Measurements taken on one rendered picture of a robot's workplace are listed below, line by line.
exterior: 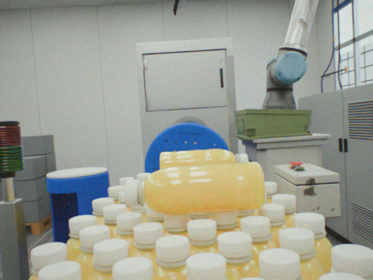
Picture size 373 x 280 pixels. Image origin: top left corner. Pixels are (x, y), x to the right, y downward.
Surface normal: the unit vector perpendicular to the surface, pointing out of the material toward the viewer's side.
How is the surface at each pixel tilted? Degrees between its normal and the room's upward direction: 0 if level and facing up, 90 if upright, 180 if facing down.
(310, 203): 90
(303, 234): 0
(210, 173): 46
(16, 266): 90
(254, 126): 90
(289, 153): 90
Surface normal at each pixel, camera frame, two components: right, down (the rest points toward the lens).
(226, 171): -0.05, -0.74
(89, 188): 0.58, 0.00
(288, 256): -0.07, -1.00
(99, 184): 0.84, -0.03
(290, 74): -0.05, 0.16
